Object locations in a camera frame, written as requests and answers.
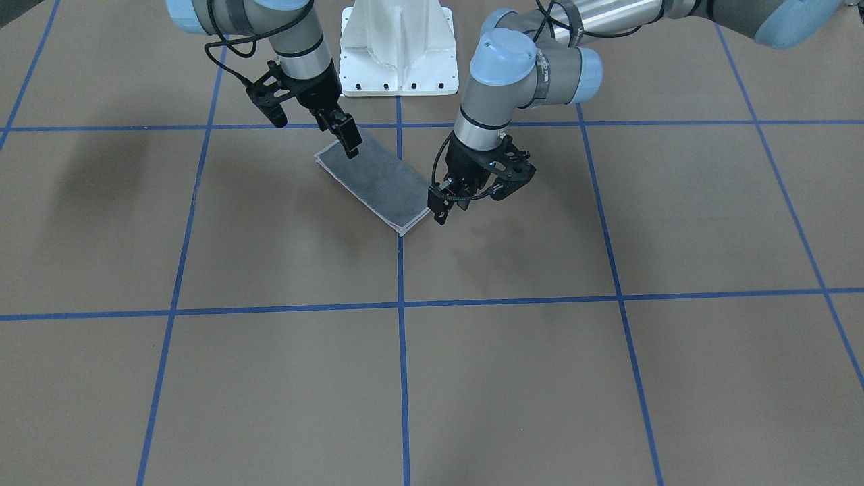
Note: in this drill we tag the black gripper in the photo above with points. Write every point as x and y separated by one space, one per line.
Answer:
318 95
466 164

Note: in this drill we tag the pink and grey towel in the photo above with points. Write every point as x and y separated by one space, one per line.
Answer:
384 183

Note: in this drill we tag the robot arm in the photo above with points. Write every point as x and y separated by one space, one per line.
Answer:
540 58
292 28

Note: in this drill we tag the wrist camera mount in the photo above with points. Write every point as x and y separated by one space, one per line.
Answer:
511 167
263 94

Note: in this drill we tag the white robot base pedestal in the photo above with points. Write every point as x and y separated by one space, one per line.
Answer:
398 49

